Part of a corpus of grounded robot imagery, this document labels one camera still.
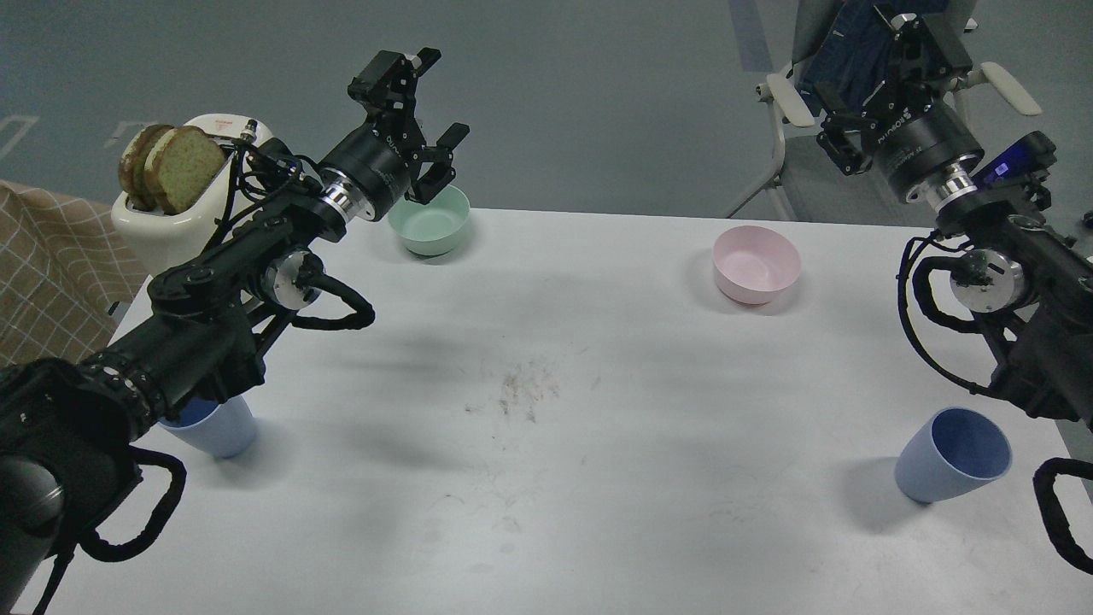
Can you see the blue denim jacket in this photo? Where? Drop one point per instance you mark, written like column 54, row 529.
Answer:
column 843, row 43

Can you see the beige checkered cloth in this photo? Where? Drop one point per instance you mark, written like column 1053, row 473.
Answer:
column 63, row 266

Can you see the pink bowl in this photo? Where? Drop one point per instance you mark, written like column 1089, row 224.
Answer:
column 752, row 265

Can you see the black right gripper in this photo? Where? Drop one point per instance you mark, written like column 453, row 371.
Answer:
column 911, row 133

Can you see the cream toaster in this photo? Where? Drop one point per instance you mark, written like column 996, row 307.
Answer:
column 160, row 241

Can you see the green bowl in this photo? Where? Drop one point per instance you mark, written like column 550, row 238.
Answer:
column 433, row 229

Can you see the toast slice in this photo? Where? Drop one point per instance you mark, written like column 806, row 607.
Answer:
column 181, row 167
column 131, row 168

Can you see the toast slice front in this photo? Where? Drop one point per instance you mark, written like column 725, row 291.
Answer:
column 181, row 167

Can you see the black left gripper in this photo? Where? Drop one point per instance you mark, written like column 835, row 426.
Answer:
column 387, row 159

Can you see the blue cup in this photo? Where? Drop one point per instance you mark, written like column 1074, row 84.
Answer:
column 220, row 429
column 957, row 451

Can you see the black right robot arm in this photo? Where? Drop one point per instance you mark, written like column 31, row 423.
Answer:
column 992, row 265

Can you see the toast slice back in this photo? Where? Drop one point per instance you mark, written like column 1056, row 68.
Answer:
column 131, row 168

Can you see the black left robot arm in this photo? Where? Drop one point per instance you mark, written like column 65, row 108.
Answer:
column 72, row 476

